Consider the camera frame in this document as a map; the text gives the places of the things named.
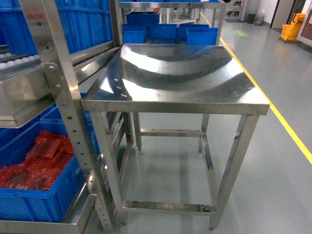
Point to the blue bin with red bags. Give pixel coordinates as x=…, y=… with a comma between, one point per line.
x=37, y=205

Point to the stainless steel shelf rack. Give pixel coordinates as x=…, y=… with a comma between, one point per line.
x=55, y=46

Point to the stainless steel side table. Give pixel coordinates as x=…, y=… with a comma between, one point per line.
x=178, y=79

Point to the red bubble wrap bags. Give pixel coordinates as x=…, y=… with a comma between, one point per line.
x=42, y=165

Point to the yellow mop bucket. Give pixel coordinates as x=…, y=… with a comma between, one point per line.
x=291, y=31

